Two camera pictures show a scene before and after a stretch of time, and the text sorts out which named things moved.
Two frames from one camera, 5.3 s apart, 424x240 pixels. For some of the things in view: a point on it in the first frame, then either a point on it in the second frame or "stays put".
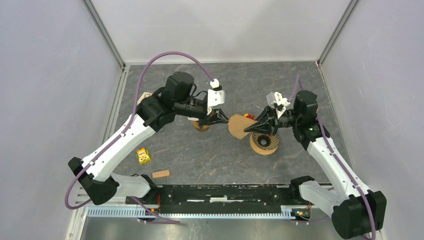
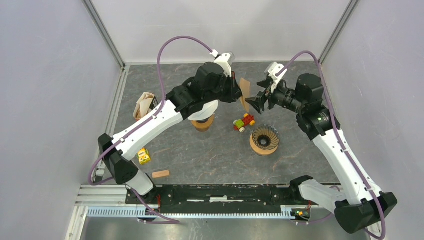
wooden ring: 259,150 stays put
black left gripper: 216,116 -> 235,90
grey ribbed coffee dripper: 264,141 stays put
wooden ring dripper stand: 196,123 stays put
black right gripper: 267,122 -> 258,101
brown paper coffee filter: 237,123 -> 245,87
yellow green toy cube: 143,155 stays put
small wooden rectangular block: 160,174 stays put
